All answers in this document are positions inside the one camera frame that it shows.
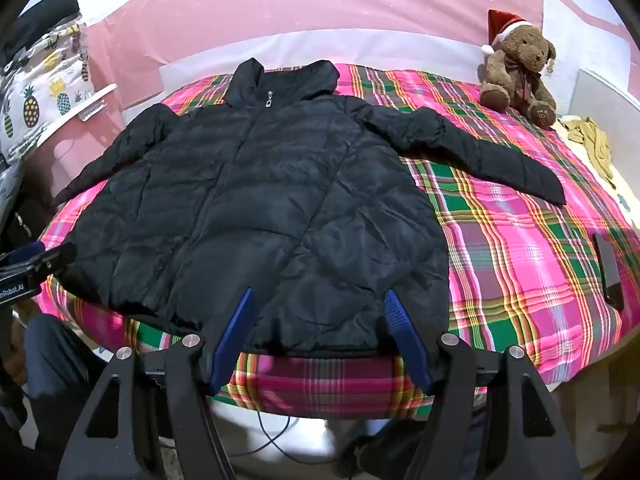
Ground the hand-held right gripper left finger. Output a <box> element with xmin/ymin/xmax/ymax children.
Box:
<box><xmin>57</xmin><ymin>287</ymin><xmax>257</xmax><ymax>480</ymax></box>

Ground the black cloth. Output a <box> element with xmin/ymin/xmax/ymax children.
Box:
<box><xmin>0</xmin><ymin>0</ymin><xmax>81</xmax><ymax>68</ymax></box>

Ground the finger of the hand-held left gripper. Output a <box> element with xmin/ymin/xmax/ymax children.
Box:
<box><xmin>0</xmin><ymin>241</ymin><xmax>78</xmax><ymax>281</ymax></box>

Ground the brown teddy bear santa hat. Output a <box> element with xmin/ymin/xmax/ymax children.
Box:
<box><xmin>477</xmin><ymin>8</ymin><xmax>558</xmax><ymax>132</ymax></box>

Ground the yellow cloth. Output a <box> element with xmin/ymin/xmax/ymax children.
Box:
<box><xmin>557</xmin><ymin>116</ymin><xmax>618</xmax><ymax>191</ymax></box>

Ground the black cable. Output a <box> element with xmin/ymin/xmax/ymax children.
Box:
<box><xmin>254</xmin><ymin>406</ymin><xmax>302</xmax><ymax>462</ymax></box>

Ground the pink green plaid blanket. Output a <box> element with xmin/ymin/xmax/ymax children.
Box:
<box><xmin>32</xmin><ymin>62</ymin><xmax>640</xmax><ymax>421</ymax></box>

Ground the pink wall cloth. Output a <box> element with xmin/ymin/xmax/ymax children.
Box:
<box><xmin>82</xmin><ymin>0</ymin><xmax>546</xmax><ymax>111</ymax></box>

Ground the person's leg in jeans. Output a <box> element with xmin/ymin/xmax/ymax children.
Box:
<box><xmin>20</xmin><ymin>312</ymin><xmax>107</xmax><ymax>402</ymax></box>

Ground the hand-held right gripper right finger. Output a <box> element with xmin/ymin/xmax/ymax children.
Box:
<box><xmin>384</xmin><ymin>289</ymin><xmax>583</xmax><ymax>480</ymax></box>

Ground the white board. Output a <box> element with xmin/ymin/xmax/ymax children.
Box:
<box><xmin>574</xmin><ymin>69</ymin><xmax>640</xmax><ymax>127</ymax></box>

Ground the pineapple print cloth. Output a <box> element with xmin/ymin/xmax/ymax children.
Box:
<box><xmin>0</xmin><ymin>22</ymin><xmax>98</xmax><ymax>161</ymax></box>

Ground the black phone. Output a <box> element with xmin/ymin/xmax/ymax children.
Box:
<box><xmin>592</xmin><ymin>232</ymin><xmax>626</xmax><ymax>312</ymax></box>

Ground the black puffer jacket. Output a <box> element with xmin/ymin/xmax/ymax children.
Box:
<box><xmin>52</xmin><ymin>58</ymin><xmax>567</xmax><ymax>361</ymax></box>

